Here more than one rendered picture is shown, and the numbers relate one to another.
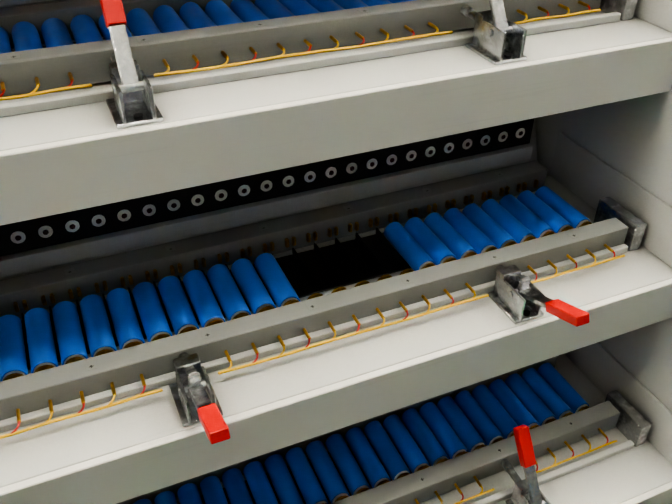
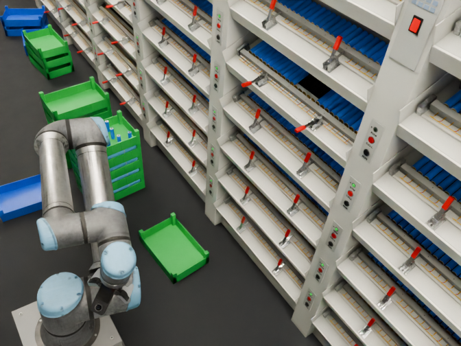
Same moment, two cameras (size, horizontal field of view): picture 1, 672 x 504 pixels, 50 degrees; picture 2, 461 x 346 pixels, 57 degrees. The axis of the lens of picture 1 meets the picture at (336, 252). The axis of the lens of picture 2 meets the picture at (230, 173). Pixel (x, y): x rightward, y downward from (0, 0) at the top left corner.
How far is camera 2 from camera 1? 1.19 m
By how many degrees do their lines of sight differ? 66
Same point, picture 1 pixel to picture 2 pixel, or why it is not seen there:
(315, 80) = (297, 42)
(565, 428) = (330, 172)
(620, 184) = not seen: hidden behind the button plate
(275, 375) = (273, 90)
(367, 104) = (294, 54)
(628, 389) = not seen: hidden behind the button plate
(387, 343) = (290, 105)
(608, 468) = (326, 188)
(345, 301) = (293, 90)
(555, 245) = (336, 125)
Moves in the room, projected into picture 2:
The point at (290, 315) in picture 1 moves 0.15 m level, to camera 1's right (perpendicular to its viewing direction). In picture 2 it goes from (284, 84) to (301, 111)
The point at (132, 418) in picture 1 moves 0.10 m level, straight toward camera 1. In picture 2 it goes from (254, 75) to (230, 83)
